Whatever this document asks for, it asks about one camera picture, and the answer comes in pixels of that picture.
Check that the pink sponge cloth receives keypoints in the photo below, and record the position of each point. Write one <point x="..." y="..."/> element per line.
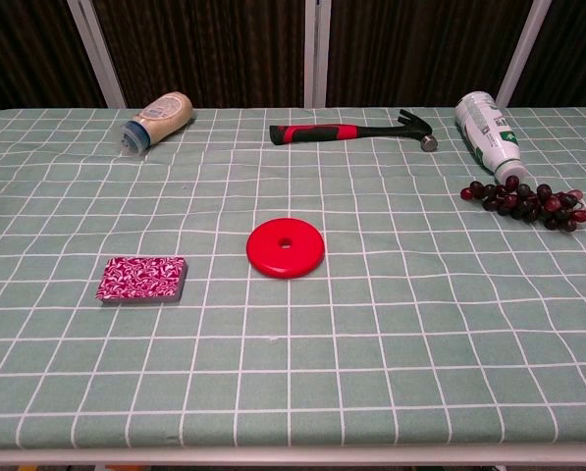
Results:
<point x="140" y="277"/>

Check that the red disc with hole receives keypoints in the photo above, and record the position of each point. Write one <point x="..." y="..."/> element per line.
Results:
<point x="268" y="255"/>

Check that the red black claw hammer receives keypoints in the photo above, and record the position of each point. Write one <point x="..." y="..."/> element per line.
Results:
<point x="317" y="132"/>

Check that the green white checked tablecloth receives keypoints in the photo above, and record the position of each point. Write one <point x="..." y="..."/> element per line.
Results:
<point x="371" y="343"/>

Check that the beige mayonnaise squeeze bottle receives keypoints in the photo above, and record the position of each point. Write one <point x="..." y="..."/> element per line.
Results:
<point x="167" y="115"/>

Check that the dark brown corrugated panel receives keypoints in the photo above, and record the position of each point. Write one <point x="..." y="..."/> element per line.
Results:
<point x="204" y="49"/>
<point x="22" y="54"/>
<point x="420" y="49"/>
<point x="577" y="49"/>

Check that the white green plastic bottle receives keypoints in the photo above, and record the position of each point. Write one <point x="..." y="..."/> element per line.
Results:
<point x="489" y="132"/>

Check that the dark red grape bunch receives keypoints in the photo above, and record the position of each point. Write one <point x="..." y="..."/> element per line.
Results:
<point x="523" y="201"/>

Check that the white frame post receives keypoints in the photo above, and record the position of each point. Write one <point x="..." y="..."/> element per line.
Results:
<point x="96" y="54"/>
<point x="317" y="54"/>
<point x="523" y="54"/>

